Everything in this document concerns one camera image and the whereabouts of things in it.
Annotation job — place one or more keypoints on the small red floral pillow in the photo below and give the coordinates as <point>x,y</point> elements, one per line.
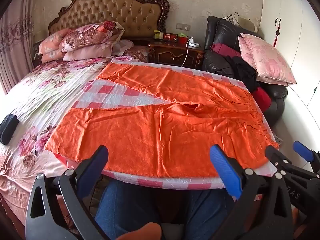
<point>137,52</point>

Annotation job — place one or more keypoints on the pink floral cushion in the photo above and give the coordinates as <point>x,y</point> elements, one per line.
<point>265,60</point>

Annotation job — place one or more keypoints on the dark wooden nightstand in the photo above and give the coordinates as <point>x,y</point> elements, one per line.
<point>175,52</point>

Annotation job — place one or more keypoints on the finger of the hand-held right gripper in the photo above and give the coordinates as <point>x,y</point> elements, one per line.
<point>303,151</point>
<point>273,156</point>

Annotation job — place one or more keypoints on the black leather sofa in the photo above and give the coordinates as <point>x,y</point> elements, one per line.
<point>220,37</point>

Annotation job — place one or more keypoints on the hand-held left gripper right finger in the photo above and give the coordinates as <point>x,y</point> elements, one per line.
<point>226,172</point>

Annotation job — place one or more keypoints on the dark floral folded quilt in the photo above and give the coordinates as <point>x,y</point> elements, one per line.
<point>92,35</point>

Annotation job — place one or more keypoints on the red cloth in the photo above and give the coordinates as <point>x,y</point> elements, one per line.
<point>261,100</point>

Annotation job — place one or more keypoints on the orange pants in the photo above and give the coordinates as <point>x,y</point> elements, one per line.
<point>162,130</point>

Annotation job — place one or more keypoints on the orange slipper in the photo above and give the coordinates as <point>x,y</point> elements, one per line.
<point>142,232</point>

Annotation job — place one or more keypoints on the red cup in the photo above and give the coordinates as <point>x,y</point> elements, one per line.
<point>182,40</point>

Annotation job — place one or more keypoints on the tufted carved wooden headboard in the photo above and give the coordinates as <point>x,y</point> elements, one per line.
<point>112,12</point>

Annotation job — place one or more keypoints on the person's blue jeans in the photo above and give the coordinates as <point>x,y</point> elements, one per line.
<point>130,205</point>

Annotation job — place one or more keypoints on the floral bed sheet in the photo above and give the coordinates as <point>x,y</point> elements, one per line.
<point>45,92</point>

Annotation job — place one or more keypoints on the white wardrobe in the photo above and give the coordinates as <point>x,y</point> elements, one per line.
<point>287,17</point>

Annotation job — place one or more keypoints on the wall socket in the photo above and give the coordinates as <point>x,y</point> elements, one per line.
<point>183,26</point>

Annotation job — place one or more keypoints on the red tassel ornament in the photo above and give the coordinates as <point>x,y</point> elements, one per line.
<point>276,33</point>

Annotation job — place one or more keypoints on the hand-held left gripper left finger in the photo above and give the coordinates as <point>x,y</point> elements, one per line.
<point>92,170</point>

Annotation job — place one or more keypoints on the white pillow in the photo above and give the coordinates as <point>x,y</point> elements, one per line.
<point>123,46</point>

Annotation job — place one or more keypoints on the pale pink pillow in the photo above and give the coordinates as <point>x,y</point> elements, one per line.
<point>87,51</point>

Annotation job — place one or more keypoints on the black clothes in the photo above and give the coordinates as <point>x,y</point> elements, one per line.
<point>245,72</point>

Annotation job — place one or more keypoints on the maroon cushion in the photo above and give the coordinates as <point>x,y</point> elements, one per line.
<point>225,50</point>

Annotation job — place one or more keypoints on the pink patterned curtain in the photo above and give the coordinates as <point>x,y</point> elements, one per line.
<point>15,42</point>

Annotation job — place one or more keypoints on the dark blue case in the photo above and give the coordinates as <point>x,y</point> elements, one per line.
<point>8,128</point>

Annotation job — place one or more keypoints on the red box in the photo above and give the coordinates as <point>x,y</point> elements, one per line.
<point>170,37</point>

